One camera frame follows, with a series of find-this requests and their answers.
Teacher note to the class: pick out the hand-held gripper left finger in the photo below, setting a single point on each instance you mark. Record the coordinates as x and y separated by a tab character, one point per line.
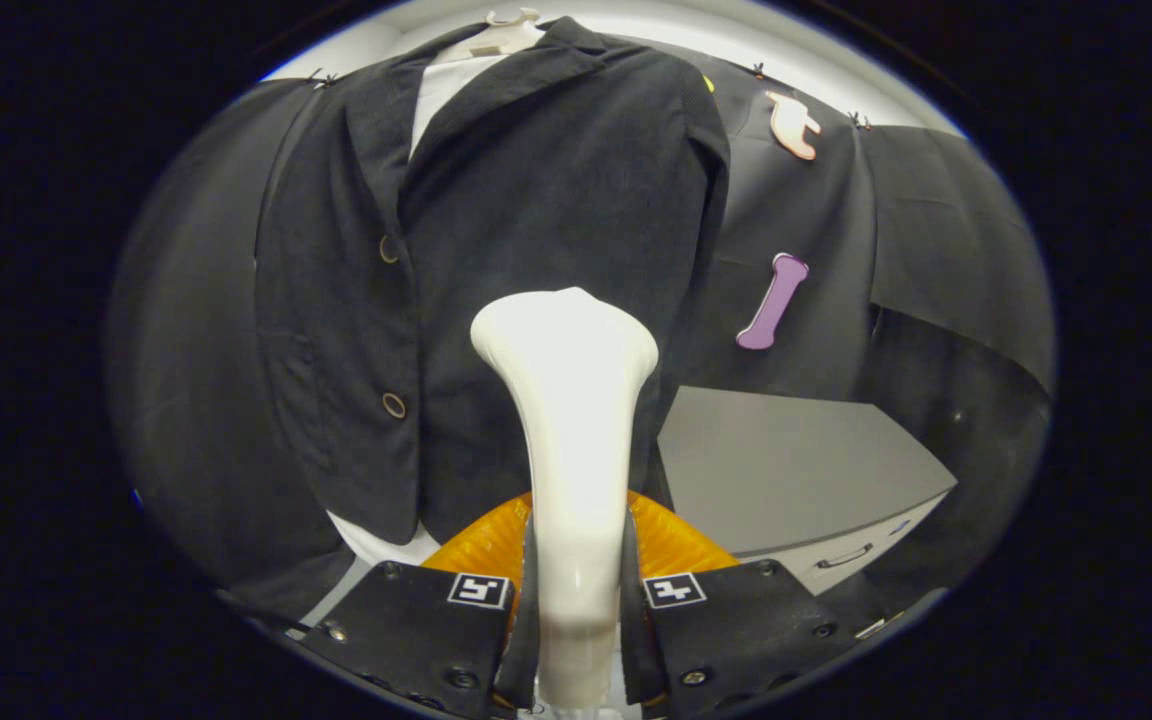
416	630

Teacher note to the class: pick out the white shirt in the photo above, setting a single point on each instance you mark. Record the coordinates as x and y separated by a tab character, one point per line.
441	95

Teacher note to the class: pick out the grey cabinet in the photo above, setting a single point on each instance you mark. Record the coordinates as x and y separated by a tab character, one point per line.
796	460

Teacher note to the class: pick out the black blazer jacket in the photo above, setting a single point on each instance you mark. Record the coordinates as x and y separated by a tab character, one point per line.
556	190

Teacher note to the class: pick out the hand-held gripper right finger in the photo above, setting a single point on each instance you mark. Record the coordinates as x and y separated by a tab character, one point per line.
736	630

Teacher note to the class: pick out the white garment steamer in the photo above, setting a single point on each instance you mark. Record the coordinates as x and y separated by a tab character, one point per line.
576	440

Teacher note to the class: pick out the white clothes hanger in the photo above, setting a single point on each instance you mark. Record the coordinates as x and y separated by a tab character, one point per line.
501	40

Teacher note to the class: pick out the black backdrop cloth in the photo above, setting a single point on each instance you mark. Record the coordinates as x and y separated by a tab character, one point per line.
936	230

